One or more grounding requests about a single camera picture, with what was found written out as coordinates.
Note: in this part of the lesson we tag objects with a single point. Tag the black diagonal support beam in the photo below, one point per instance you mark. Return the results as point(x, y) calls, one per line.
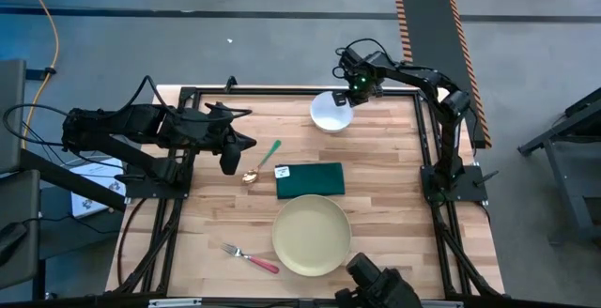
point(61, 176)

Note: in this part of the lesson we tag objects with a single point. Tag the black metal table frame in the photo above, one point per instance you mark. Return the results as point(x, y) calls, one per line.
point(263, 91)

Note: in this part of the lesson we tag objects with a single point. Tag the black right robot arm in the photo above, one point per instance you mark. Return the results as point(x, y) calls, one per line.
point(451, 111)

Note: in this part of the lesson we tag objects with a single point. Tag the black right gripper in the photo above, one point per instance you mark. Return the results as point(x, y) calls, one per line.
point(361, 73)

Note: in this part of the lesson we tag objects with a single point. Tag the dark green folded napkin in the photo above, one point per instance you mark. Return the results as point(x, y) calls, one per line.
point(314, 182)

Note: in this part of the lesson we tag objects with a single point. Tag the silver table edge bracket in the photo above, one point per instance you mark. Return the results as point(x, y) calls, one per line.
point(174, 303)
point(443, 304)

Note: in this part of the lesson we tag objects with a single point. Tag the white bowl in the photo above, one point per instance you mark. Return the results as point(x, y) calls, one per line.
point(328, 116)

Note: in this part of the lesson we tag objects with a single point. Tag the pale yellow plate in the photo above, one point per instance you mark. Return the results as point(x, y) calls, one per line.
point(312, 235)

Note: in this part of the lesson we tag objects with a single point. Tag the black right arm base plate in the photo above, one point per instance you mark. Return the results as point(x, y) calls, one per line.
point(469, 190)

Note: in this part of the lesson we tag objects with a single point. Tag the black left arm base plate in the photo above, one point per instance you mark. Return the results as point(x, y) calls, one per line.
point(141, 190)

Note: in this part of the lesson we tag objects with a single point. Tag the white printed box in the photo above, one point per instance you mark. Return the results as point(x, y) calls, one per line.
point(94, 197)

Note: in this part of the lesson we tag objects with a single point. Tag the black metal cart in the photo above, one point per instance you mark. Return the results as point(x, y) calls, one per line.
point(577, 115)

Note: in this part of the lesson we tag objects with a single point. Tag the black mat with orange stripes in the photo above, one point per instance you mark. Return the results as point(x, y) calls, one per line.
point(432, 26)

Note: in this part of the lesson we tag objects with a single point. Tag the dark grey chair cushion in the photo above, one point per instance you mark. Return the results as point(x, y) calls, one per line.
point(11, 115)
point(19, 233)

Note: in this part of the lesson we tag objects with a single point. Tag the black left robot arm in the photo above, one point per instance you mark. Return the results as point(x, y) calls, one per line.
point(141, 120)

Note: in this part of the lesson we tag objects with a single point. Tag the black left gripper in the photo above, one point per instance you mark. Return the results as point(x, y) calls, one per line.
point(223, 132)

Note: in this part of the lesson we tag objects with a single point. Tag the white napkin label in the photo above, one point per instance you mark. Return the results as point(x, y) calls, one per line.
point(282, 172)

